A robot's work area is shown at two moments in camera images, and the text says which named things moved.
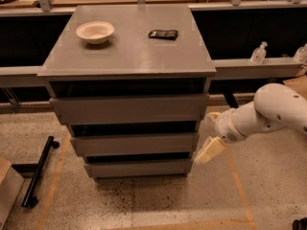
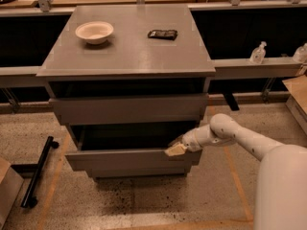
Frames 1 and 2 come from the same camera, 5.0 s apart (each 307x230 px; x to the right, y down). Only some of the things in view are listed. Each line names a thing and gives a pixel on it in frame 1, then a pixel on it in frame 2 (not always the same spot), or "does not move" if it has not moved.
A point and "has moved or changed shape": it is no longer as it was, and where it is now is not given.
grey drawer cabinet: [131, 85] does not move
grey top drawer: [133, 108] does not move
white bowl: [95, 32] does not move
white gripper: [225, 127] -> [191, 142]
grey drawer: [135, 145] has moved or changed shape
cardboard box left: [11, 185] does not move
